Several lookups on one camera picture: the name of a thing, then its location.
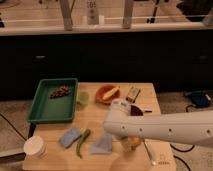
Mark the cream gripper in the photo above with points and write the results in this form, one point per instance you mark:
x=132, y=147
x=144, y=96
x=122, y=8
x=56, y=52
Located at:
x=127, y=146

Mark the grey-blue towel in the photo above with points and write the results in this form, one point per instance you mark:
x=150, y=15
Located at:
x=103, y=145

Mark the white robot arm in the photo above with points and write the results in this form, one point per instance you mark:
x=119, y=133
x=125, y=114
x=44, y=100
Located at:
x=192, y=128

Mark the green plastic cup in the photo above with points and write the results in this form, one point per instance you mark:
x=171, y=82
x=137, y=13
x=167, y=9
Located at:
x=83, y=98

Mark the white paper cup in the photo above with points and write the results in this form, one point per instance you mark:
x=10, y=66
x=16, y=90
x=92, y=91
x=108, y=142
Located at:
x=35, y=146

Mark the dark red bowl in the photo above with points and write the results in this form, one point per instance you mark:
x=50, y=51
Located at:
x=136, y=111

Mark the green chili pepper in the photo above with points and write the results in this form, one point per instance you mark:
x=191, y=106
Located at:
x=82, y=139

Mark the yellow corn cob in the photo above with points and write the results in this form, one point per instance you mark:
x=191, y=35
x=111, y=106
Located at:
x=109, y=93

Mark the blue sponge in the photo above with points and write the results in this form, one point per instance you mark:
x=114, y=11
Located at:
x=69, y=137

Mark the red grapes bunch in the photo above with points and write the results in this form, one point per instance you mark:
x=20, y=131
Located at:
x=60, y=92

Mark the green plastic tray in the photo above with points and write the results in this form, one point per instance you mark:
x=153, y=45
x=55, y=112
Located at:
x=47, y=110

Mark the blue black floor device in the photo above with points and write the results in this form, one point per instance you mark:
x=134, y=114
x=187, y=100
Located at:
x=199, y=99

